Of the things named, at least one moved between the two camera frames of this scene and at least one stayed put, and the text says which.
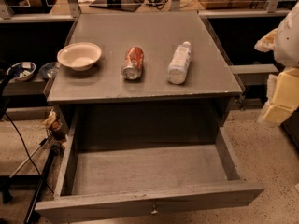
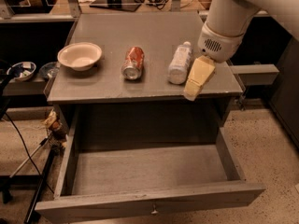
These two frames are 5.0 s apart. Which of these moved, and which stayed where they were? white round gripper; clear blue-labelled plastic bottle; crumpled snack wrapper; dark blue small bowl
Moved: white round gripper
Stayed: clear blue-labelled plastic bottle; crumpled snack wrapper; dark blue small bowl
